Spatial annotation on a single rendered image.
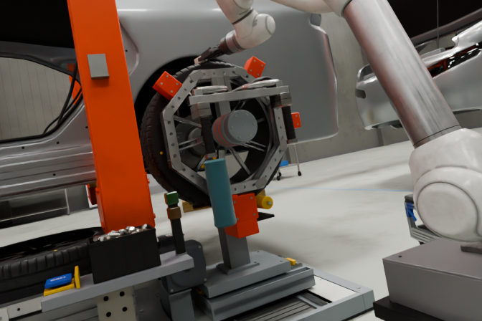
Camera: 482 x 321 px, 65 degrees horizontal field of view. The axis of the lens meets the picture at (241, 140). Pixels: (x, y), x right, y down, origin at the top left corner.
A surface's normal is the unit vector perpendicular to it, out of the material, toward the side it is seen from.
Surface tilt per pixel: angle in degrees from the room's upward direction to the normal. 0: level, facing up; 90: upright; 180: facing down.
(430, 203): 97
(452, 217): 94
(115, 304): 90
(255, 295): 90
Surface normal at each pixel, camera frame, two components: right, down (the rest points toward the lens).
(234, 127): 0.39, -0.10
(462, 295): -0.90, 0.14
